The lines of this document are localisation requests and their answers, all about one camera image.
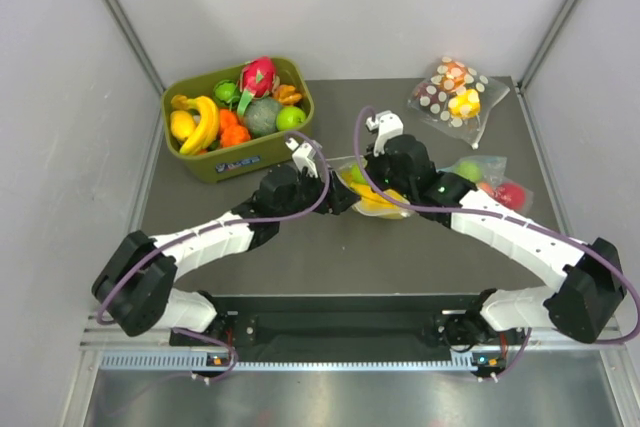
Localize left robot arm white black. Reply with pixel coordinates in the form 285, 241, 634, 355
91, 165, 360, 344

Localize right aluminium frame post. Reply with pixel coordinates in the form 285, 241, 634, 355
516, 0, 581, 95

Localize yellow lemon toy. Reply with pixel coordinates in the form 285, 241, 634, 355
170, 110, 197, 144

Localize orange tangerine toy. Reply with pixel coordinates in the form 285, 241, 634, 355
219, 109, 240, 133

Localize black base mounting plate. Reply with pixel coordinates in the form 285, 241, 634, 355
169, 294, 591, 363

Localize left aluminium frame post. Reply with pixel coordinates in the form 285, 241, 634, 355
102, 0, 165, 95

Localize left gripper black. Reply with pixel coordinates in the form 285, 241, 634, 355
276, 164, 360, 220

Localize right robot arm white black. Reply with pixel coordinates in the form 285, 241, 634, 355
363, 134, 631, 345

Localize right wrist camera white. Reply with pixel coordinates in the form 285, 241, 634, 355
365, 110, 404, 157

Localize pink dragon fruit toy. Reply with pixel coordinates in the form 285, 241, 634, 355
236, 56, 277, 117

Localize green round fruit toy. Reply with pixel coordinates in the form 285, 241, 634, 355
213, 80, 241, 105

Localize aluminium frame post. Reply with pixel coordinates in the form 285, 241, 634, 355
516, 0, 581, 95
102, 0, 165, 95

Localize orange walnut-like toy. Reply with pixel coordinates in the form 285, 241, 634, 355
272, 84, 303, 106

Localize blue zip bag colourful balls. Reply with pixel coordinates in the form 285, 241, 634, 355
440, 155, 534, 215

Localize slotted grey cable duct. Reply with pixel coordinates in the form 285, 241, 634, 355
99, 350, 504, 373

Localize olive green plastic bin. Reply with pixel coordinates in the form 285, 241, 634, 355
161, 57, 315, 183

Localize polka dot zip bag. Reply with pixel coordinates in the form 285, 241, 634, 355
407, 56, 511, 150

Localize yellow banana bunch in bin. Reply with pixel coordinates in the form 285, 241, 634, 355
170, 94, 219, 156

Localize orange pumpkin toy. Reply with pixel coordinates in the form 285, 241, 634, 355
220, 124, 251, 148

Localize grey green melon toy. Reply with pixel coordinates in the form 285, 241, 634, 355
243, 97, 283, 138

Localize zip bag with bananas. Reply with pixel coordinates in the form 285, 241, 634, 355
329, 156, 414, 220

